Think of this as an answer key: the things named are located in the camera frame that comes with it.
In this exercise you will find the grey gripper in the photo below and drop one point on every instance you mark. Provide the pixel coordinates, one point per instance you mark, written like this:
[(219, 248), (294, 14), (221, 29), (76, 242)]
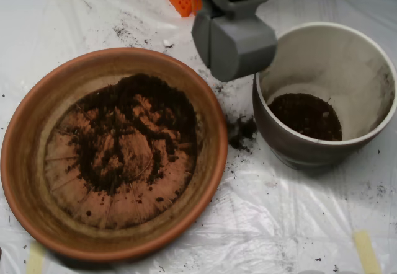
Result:
[(239, 49)]

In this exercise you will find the dark soil pile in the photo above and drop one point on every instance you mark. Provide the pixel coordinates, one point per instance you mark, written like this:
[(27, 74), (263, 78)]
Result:
[(173, 100)]

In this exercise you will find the dark soil heap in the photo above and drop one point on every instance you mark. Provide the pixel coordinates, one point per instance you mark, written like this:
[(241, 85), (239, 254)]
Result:
[(304, 116)]

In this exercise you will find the spilled soil patch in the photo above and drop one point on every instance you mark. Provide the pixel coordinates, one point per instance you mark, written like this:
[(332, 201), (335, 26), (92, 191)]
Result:
[(245, 129)]

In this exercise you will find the white ceramic plant pot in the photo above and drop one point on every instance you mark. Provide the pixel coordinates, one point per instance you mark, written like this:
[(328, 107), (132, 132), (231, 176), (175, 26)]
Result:
[(325, 63)]

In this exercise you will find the terracotta clay saucer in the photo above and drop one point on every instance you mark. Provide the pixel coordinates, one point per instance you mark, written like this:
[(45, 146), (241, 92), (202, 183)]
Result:
[(28, 162)]

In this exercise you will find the clear plastic cover sheet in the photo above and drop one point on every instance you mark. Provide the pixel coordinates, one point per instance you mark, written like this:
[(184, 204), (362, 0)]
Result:
[(279, 209)]

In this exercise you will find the beige masking tape strip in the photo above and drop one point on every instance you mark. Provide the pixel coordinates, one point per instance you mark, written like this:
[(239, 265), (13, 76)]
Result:
[(367, 252), (35, 258)]

